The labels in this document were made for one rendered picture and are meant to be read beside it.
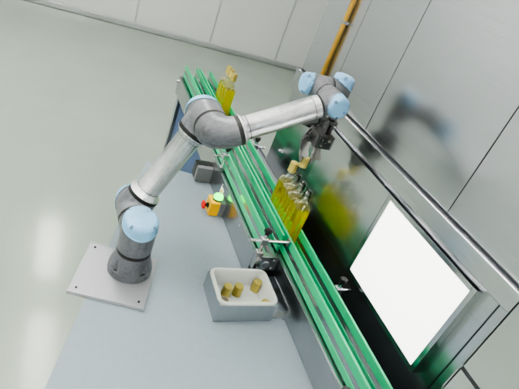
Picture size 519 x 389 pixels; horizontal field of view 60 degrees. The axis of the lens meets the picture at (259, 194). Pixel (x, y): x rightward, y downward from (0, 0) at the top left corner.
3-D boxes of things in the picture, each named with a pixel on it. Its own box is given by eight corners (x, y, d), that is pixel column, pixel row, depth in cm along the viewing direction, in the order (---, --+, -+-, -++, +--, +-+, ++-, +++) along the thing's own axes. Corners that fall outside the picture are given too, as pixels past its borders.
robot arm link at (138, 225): (118, 258, 146) (126, 227, 139) (114, 231, 156) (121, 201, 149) (155, 259, 151) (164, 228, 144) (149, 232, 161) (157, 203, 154)
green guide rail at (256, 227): (260, 249, 172) (268, 234, 168) (258, 249, 172) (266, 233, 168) (184, 76, 305) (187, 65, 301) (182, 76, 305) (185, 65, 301)
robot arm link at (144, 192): (110, 227, 152) (209, 103, 137) (106, 200, 163) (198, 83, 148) (140, 238, 160) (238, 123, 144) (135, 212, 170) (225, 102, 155)
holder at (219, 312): (283, 320, 164) (291, 306, 160) (212, 322, 152) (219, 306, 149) (269, 286, 177) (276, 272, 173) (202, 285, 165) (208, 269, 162)
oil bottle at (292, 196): (287, 238, 186) (307, 197, 175) (275, 238, 183) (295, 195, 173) (283, 230, 190) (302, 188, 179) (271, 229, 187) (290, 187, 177)
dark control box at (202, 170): (209, 184, 226) (214, 170, 222) (194, 181, 223) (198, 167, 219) (205, 174, 233) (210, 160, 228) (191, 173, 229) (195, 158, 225)
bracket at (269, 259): (273, 272, 175) (279, 258, 172) (252, 271, 171) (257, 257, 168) (270, 265, 178) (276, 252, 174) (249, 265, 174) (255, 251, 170)
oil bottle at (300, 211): (293, 248, 181) (313, 206, 171) (280, 247, 179) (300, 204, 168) (288, 239, 185) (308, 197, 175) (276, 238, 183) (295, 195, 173)
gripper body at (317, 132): (311, 149, 164) (325, 119, 158) (303, 137, 170) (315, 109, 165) (329, 152, 167) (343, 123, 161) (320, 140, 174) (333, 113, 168)
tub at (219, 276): (271, 320, 162) (279, 303, 157) (212, 321, 152) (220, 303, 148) (257, 285, 175) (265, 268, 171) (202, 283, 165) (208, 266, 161)
